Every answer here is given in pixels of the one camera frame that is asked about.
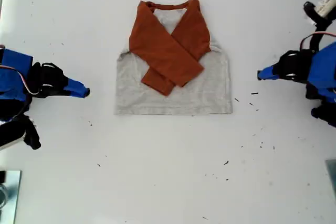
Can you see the grey t-shirt with rust sleeves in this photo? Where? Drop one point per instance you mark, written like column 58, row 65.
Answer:
column 204, row 90

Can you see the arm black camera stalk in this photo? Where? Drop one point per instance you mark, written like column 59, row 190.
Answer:
column 321, row 27

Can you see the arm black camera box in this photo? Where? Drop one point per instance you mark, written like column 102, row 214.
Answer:
column 309, row 7
column 32, row 137

